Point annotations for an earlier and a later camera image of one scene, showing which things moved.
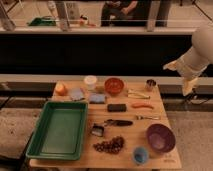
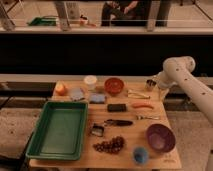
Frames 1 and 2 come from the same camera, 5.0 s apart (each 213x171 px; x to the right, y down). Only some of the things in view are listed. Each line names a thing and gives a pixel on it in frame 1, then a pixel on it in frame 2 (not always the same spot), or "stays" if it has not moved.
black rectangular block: x=116 y=107 stays
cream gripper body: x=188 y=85 to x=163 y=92
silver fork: x=141 y=117 stays
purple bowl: x=160 y=138 stays
